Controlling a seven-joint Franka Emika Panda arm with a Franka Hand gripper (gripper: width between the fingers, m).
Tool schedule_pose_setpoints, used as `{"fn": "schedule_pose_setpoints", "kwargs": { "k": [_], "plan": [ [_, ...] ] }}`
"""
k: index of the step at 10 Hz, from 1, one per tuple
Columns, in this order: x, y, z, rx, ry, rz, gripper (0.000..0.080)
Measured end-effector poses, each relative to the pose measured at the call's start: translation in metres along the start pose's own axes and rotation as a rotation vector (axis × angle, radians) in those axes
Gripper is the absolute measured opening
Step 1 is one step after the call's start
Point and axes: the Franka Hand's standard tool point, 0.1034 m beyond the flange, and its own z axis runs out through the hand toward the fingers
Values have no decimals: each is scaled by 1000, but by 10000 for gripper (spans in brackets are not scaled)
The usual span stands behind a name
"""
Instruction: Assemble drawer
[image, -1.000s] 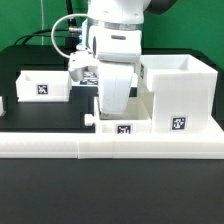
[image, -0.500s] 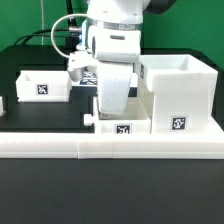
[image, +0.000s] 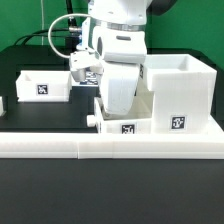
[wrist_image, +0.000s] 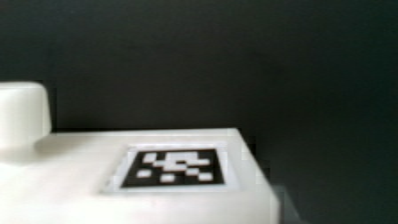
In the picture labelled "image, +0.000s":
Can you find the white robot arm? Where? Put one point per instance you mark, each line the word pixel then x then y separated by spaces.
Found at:
pixel 117 35

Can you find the white front drawer tray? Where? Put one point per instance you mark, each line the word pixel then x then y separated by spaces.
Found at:
pixel 137 121

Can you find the white L-shaped fence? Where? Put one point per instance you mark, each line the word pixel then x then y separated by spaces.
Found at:
pixel 209 145

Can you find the white drawer tray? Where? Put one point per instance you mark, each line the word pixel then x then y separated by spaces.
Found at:
pixel 137 121
pixel 43 86

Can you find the white fiducial marker sheet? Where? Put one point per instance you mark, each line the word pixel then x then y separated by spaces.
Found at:
pixel 87 79

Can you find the white rear drawer tray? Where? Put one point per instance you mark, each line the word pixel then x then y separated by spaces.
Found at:
pixel 43 86

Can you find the white drawer cabinet box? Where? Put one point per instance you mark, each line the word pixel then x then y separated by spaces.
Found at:
pixel 178 89

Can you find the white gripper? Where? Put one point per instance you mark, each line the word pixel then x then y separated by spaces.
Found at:
pixel 117 87

